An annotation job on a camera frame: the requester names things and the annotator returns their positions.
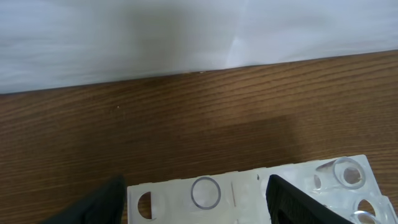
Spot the white test tube rack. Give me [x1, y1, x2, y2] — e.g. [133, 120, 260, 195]
[126, 154, 398, 224]

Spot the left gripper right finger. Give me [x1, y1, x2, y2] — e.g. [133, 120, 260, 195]
[265, 174, 355, 224]

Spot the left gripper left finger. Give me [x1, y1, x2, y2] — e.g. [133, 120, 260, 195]
[40, 175, 127, 224]

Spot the clear test tube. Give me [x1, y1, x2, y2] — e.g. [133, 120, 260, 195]
[306, 157, 367, 191]
[190, 176, 222, 210]
[349, 210, 383, 224]

